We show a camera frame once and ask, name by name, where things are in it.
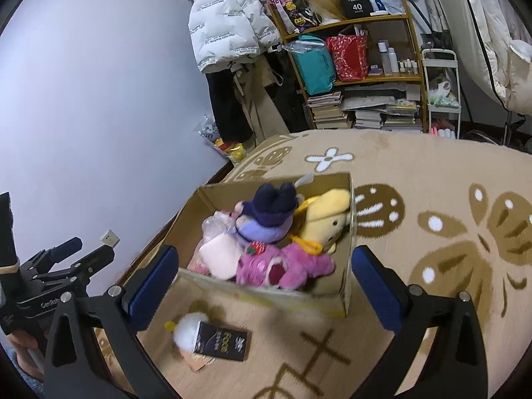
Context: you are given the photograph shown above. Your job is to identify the pink bear plush toy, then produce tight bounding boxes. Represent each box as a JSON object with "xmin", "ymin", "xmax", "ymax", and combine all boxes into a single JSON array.
[{"xmin": 236, "ymin": 241, "xmax": 335, "ymax": 292}]

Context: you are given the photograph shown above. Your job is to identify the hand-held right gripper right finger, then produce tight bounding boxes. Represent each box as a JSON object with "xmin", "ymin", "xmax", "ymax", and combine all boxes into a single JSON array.
[{"xmin": 351, "ymin": 244, "xmax": 488, "ymax": 399}]

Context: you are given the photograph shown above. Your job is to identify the yellow plush toy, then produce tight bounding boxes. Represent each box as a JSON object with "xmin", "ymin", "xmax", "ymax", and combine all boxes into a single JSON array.
[{"xmin": 291, "ymin": 188, "xmax": 352, "ymax": 255}]

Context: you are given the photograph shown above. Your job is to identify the dark hanging garment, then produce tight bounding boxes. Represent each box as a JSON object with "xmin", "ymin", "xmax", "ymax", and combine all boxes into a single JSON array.
[{"xmin": 266, "ymin": 50, "xmax": 310, "ymax": 134}]

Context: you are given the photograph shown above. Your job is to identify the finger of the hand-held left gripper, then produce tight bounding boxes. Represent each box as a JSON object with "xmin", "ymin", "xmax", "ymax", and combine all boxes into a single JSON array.
[
  {"xmin": 32, "ymin": 243, "xmax": 116, "ymax": 291},
  {"xmin": 19, "ymin": 237, "xmax": 83, "ymax": 277}
]

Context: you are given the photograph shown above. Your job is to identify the beige hanging trousers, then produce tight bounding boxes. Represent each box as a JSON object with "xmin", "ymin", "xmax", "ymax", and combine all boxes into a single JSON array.
[{"xmin": 235, "ymin": 56, "xmax": 292, "ymax": 144}]

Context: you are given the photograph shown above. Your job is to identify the clear plastic bag of items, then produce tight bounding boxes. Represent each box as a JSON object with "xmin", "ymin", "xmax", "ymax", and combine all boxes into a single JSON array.
[{"xmin": 199, "ymin": 114, "xmax": 250, "ymax": 163}]

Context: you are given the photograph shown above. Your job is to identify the beige patterned blanket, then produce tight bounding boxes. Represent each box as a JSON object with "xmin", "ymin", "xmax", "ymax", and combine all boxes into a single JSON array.
[{"xmin": 93, "ymin": 129, "xmax": 532, "ymax": 399}]

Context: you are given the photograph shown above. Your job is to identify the blonde wig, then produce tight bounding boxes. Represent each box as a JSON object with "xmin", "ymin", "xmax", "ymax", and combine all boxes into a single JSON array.
[{"xmin": 302, "ymin": 0, "xmax": 347, "ymax": 23}]

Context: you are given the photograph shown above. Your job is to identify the black hanging coat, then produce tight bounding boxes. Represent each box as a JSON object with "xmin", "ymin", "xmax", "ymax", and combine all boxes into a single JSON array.
[{"xmin": 206, "ymin": 66, "xmax": 254, "ymax": 144}]

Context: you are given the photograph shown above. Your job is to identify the teal bag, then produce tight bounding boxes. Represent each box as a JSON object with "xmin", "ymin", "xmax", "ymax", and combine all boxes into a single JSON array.
[{"xmin": 287, "ymin": 35, "xmax": 337, "ymax": 95}]

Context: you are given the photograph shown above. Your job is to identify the person's left hand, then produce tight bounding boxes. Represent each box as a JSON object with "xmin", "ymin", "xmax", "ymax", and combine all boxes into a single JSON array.
[{"xmin": 7, "ymin": 332, "xmax": 44, "ymax": 383}]

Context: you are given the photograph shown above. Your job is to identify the black printed box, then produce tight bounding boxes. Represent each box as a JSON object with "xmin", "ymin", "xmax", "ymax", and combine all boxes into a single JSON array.
[{"xmin": 195, "ymin": 321, "xmax": 249, "ymax": 362}]

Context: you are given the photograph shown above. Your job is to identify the white puffer jacket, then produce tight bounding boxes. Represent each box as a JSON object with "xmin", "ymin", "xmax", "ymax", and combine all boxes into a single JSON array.
[{"xmin": 188, "ymin": 0, "xmax": 282, "ymax": 74}]

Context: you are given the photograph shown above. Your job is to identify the wooden shelf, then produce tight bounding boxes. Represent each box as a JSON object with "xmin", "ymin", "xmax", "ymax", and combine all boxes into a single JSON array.
[{"xmin": 266, "ymin": 0, "xmax": 425, "ymax": 134}]

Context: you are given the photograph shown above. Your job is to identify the pale green bag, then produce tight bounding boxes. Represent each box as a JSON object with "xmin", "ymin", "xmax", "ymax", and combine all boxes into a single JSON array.
[{"xmin": 428, "ymin": 81, "xmax": 460, "ymax": 109}]

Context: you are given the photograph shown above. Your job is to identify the black box with white print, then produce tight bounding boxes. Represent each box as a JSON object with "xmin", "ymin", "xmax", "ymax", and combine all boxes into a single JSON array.
[{"xmin": 337, "ymin": 0, "xmax": 372, "ymax": 19}]

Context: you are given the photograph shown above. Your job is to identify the red patterned bag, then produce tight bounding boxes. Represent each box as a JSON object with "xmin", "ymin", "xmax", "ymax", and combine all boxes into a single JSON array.
[{"xmin": 325, "ymin": 33, "xmax": 370, "ymax": 82}]

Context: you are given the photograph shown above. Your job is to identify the cardboard box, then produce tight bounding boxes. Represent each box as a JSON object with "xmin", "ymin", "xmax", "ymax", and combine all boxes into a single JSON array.
[{"xmin": 164, "ymin": 172, "xmax": 354, "ymax": 318}]

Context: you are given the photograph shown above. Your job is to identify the purple plush toy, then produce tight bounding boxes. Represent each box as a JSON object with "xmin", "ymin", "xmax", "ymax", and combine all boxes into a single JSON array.
[{"xmin": 233, "ymin": 175, "xmax": 314, "ymax": 245}]

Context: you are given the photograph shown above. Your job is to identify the purple and black printed bag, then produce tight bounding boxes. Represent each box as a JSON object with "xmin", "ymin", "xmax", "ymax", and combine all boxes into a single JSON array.
[{"xmin": 268, "ymin": 0, "xmax": 317, "ymax": 34}]

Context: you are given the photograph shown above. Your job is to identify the stack of books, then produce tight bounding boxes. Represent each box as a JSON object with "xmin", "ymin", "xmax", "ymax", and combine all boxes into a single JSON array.
[{"xmin": 307, "ymin": 91, "xmax": 350, "ymax": 130}]

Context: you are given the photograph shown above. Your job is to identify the white trolley cart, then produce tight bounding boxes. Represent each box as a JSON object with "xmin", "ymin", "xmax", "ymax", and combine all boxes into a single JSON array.
[{"xmin": 421, "ymin": 48, "xmax": 462, "ymax": 140}]

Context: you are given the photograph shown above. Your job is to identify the pile of papers and books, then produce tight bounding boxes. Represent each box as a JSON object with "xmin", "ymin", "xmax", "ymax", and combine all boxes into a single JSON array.
[{"xmin": 343, "ymin": 83, "xmax": 422, "ymax": 132}]

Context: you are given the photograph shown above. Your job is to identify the row of small bottles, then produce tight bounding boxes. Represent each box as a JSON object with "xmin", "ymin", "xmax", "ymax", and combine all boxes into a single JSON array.
[{"xmin": 377, "ymin": 40, "xmax": 420, "ymax": 76}]

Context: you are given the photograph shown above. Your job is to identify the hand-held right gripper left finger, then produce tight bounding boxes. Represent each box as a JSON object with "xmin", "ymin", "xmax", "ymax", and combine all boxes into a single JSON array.
[{"xmin": 44, "ymin": 244, "xmax": 180, "ymax": 399}]

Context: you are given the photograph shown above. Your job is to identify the white fluffy plush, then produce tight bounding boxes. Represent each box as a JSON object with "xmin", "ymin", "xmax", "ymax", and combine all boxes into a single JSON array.
[{"xmin": 165, "ymin": 312, "xmax": 208, "ymax": 354}]

